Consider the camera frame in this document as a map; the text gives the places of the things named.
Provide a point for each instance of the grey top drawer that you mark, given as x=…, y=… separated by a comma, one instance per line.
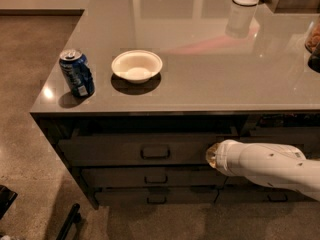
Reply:
x=124, y=149

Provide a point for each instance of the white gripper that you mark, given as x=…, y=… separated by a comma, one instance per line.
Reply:
x=224, y=156

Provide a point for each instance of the grey bottom drawer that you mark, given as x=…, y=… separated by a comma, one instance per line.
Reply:
x=156, y=196

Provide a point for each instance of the white paper bowl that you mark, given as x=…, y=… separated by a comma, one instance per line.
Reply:
x=137, y=66

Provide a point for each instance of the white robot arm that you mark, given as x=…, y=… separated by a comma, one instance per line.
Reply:
x=266, y=164

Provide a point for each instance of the blue soda can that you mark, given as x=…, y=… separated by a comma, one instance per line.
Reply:
x=74, y=66

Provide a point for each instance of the dark round object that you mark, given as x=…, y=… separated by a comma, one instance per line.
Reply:
x=314, y=59

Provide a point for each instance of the grey middle drawer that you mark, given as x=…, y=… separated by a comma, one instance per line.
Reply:
x=152, y=176

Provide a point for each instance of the grey counter cabinet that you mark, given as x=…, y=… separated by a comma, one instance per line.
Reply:
x=223, y=66

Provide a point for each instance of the black object bottom left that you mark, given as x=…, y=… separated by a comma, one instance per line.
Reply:
x=7, y=197

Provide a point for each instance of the black bar on floor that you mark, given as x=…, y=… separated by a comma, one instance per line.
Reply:
x=73, y=217

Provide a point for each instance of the silver top drawer handle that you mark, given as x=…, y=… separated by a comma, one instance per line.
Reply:
x=155, y=152

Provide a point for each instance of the grey drawer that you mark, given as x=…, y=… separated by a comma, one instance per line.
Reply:
x=152, y=176
x=124, y=149
x=156, y=196

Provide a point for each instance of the snack bag on counter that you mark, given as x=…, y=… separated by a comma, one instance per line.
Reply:
x=313, y=37

